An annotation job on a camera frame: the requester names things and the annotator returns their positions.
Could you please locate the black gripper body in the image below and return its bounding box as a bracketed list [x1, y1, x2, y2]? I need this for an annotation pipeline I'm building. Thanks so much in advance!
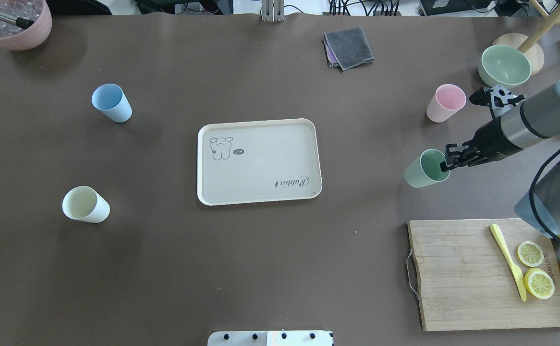
[462, 123, 508, 166]

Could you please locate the green cup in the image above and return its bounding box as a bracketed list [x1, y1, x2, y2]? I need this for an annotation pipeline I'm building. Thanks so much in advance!
[404, 148, 450, 188]

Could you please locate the cream white cup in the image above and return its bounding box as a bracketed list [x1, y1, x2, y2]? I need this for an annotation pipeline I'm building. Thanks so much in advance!
[62, 186, 110, 223]

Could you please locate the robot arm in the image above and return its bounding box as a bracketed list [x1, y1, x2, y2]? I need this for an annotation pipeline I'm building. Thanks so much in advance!
[437, 79, 560, 238]

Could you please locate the cream rabbit tray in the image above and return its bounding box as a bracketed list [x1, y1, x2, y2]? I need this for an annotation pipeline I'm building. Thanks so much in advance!
[197, 118, 323, 206]

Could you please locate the pink cup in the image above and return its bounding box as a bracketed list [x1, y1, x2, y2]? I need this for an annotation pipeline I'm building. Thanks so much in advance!
[426, 84, 466, 123]

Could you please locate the green bowl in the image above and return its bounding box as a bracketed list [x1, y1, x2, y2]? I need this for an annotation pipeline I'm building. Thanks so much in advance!
[478, 45, 532, 89]

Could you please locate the wooden cup tree stand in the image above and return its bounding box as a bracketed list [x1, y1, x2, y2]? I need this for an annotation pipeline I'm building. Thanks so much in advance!
[493, 0, 560, 76]

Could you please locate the wooden cutting board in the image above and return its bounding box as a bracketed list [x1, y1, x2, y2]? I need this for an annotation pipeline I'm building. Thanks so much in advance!
[407, 219, 560, 332]

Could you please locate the lemon half slice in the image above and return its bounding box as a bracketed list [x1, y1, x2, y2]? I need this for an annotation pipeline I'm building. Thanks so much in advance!
[516, 241, 544, 268]
[523, 268, 555, 299]

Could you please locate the yellow plastic knife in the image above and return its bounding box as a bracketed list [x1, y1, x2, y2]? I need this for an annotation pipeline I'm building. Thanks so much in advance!
[489, 223, 527, 302]

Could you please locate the grey folded cloth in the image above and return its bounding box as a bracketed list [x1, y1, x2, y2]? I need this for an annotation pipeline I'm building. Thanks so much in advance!
[323, 27, 375, 72]

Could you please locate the blue cup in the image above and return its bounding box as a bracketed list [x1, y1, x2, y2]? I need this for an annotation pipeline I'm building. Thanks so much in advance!
[91, 84, 133, 123]

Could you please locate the metal muddler tool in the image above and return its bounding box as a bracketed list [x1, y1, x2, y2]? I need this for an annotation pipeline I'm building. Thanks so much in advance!
[0, 11, 35, 29]

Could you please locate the pink bowl with ice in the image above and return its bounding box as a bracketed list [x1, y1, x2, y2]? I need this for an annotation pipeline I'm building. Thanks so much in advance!
[0, 0, 52, 51]

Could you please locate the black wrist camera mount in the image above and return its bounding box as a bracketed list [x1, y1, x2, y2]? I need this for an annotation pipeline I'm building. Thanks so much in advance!
[469, 85, 526, 119]

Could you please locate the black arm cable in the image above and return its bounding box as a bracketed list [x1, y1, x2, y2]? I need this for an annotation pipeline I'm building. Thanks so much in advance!
[529, 139, 560, 255]

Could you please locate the aluminium frame post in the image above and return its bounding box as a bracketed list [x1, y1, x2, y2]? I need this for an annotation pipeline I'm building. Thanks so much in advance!
[261, 0, 285, 23]

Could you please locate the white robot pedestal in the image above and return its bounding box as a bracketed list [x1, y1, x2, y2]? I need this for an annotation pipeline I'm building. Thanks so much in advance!
[207, 329, 334, 346]

